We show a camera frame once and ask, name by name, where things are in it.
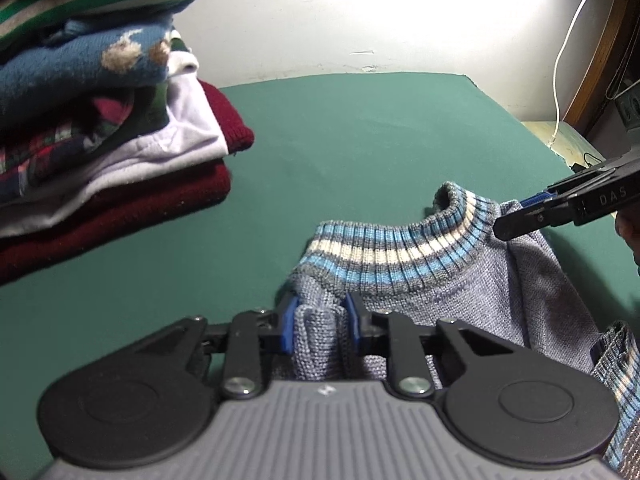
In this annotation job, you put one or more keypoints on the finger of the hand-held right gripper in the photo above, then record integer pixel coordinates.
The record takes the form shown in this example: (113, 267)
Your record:
(530, 220)
(537, 200)

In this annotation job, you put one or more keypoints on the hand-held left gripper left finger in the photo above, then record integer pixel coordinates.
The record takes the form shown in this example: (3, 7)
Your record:
(289, 327)

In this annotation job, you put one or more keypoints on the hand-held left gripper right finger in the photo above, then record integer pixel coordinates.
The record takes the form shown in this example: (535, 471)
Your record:
(352, 325)

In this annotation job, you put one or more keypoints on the grey knit sweater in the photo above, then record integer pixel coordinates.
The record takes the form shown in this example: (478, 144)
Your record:
(450, 290)

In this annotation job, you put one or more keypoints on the stack of folded clothes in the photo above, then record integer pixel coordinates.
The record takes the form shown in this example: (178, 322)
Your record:
(125, 220)

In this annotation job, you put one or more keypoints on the person's right hand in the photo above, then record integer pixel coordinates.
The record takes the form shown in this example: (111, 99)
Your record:
(630, 240)

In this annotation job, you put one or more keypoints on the white shirt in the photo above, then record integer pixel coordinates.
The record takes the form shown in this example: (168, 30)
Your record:
(165, 145)

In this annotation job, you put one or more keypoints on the plaid shirt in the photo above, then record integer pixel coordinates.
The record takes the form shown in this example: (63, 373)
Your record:
(50, 155)

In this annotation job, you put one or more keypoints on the blue knit sweater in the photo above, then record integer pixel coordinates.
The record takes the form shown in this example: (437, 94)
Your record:
(65, 75)

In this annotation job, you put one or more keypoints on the wooden door frame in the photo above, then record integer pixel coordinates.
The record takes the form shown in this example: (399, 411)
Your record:
(600, 60)

